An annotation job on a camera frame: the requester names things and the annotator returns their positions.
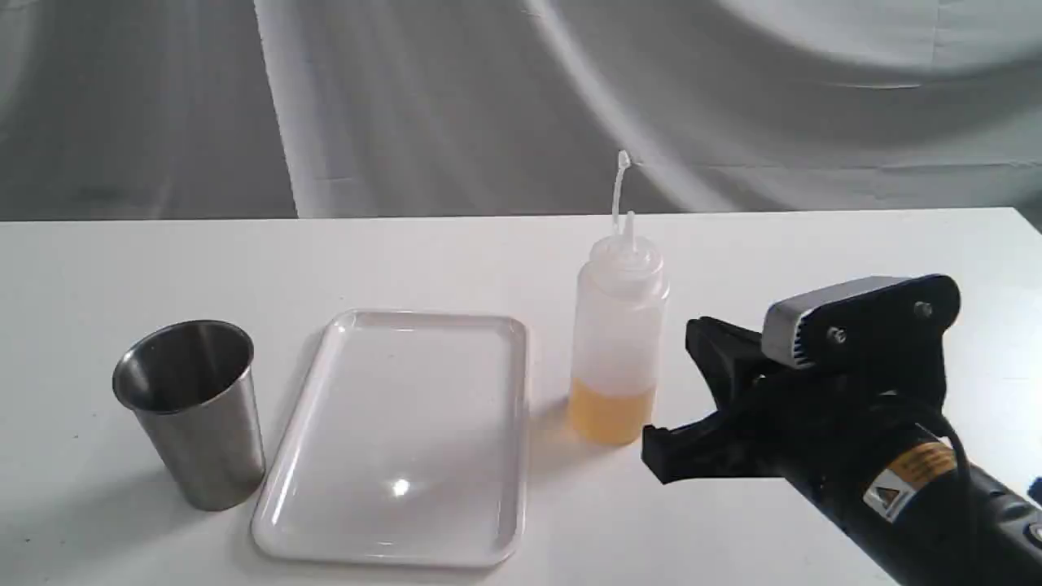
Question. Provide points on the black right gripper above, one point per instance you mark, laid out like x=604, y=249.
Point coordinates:
x=862, y=387

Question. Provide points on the translucent squeeze bottle amber liquid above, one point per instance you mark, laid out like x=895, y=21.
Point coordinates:
x=621, y=298

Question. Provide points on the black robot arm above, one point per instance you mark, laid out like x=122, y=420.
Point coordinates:
x=991, y=538

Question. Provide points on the stainless steel cup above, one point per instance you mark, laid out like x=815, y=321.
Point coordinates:
x=190, y=386

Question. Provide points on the white plastic tray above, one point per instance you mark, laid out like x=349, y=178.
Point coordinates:
x=407, y=446

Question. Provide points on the grey backdrop cloth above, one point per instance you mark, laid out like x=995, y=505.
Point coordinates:
x=313, y=109

